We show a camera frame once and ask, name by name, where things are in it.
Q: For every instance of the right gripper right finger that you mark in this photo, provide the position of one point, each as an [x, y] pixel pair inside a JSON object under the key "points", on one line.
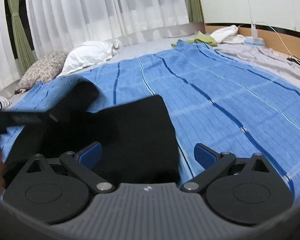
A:
{"points": [[244, 191]]}

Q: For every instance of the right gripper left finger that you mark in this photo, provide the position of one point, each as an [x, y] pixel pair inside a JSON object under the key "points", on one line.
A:
{"points": [[57, 190]]}

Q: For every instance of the black pants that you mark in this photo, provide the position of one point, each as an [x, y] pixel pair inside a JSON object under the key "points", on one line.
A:
{"points": [[137, 139]]}

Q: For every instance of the green curtain left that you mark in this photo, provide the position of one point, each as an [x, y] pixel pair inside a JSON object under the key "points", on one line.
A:
{"points": [[24, 52]]}

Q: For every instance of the green curtain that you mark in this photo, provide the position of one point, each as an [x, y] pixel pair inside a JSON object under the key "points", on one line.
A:
{"points": [[195, 11], [24, 52]]}

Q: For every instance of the floral brown pillow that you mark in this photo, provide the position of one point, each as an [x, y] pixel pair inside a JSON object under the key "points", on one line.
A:
{"points": [[45, 70]]}

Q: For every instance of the blue checked bed cover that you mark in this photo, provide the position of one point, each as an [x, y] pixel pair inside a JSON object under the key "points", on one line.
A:
{"points": [[211, 98]]}

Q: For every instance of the white pillow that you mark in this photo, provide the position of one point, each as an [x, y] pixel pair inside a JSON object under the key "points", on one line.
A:
{"points": [[88, 54]]}

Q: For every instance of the white sheer curtain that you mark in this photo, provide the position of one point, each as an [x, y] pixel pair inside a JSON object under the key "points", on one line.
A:
{"points": [[61, 25]]}

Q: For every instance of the light blue small box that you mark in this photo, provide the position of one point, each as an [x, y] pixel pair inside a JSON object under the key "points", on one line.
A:
{"points": [[249, 40]]}

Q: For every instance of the wooden headboard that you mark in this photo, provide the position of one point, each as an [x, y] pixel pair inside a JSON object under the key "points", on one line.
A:
{"points": [[275, 38]]}

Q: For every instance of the white crumpled cloth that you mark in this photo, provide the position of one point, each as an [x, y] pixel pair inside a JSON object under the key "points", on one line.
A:
{"points": [[228, 35]]}

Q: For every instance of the green cloth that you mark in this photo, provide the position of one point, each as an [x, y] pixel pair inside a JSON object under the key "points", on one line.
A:
{"points": [[203, 38]]}

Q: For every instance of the green curtain right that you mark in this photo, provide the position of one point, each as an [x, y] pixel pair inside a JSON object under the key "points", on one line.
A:
{"points": [[195, 11]]}

